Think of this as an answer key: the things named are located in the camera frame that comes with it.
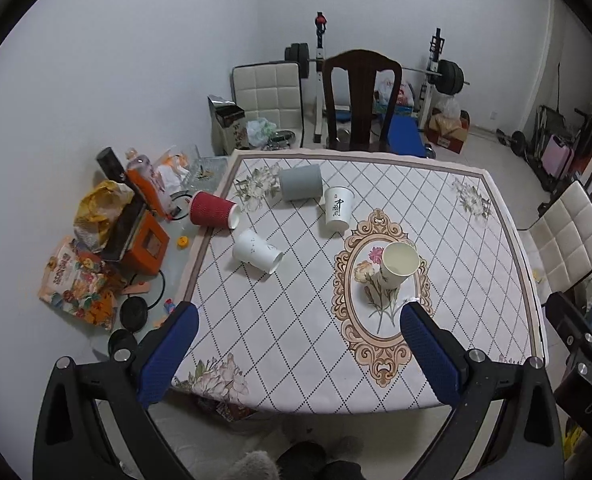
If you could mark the green white plastic bag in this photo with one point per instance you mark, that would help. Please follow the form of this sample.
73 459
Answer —
260 131

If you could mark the white padded chair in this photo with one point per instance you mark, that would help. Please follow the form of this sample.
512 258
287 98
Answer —
566 235
266 90

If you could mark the blue bench pad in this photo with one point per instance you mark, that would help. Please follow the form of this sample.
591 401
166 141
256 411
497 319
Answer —
406 135

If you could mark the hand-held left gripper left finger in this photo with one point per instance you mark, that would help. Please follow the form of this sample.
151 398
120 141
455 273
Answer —
168 355

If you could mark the pink suitcase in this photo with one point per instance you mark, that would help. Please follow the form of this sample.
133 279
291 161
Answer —
558 157

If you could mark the white barbell rack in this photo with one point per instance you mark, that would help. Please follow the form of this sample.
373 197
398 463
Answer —
319 85

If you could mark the clear plastic container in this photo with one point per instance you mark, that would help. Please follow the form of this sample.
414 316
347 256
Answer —
208 172

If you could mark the floral diamond pattern tablecloth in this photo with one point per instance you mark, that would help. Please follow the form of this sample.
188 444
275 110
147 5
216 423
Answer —
286 320

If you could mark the clear plastic bag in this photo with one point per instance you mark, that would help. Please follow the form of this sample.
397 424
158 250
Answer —
447 107

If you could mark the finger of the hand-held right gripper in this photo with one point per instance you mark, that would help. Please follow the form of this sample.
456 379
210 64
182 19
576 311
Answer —
571 317

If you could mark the silver lined carton box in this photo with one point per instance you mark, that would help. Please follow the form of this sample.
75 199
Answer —
228 130

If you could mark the black folding cart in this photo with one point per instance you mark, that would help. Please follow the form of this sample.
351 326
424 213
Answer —
546 127

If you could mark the black dumbbell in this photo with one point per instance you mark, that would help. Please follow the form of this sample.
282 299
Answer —
515 141

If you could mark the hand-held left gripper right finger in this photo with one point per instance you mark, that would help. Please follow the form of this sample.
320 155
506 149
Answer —
428 355

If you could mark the yellow plastic bag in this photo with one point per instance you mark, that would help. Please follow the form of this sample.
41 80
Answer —
96 205

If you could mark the orange snack packet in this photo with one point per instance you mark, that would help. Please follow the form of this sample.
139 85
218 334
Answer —
71 280

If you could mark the dark cloth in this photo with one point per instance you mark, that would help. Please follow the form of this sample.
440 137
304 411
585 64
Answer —
316 465

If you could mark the metal bowl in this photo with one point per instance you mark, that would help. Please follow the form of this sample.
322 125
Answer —
282 139

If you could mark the red brown cardboard box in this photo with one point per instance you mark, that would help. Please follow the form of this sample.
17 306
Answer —
448 135

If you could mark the white orange plastic bag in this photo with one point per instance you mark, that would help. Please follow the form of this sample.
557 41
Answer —
168 172

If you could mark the orange black power tool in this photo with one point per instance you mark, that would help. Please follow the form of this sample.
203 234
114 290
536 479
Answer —
146 190

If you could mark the barbell with black plates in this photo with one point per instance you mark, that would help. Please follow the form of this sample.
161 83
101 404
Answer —
451 77

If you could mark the orange gift box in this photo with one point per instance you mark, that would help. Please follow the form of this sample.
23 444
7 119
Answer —
146 247

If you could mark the red ribbed paper cup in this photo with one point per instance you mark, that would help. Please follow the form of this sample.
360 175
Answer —
208 208

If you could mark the white cup with black print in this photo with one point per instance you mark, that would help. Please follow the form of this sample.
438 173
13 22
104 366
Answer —
337 210

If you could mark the cream paper cup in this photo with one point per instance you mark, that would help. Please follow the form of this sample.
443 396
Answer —
398 262

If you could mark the white cup with twig print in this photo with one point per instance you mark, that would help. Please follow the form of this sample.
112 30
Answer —
253 250

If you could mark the yellow bottle cap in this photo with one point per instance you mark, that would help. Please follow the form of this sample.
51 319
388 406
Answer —
182 242

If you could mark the white red plastic bag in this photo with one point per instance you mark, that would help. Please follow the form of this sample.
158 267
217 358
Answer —
406 92

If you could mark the grey furry slipper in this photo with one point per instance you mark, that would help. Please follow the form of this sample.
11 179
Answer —
253 467

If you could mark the grey paper cup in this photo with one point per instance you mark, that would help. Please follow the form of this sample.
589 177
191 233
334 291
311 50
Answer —
301 182

